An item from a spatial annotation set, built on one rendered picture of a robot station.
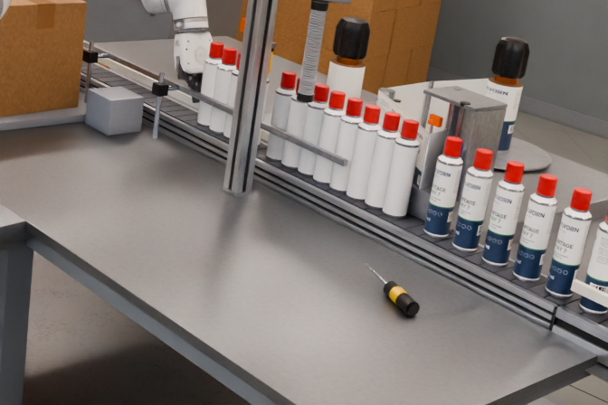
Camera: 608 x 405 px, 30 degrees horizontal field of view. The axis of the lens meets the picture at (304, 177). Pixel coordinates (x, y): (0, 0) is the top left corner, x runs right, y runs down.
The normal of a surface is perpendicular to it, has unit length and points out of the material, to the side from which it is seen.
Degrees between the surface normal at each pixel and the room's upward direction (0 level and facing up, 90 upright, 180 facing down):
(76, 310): 0
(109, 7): 94
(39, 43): 90
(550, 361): 0
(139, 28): 94
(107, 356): 0
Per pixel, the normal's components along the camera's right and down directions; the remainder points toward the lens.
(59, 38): 0.73, 0.32
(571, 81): -0.62, 0.17
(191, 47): 0.62, -0.02
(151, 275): 0.14, -0.93
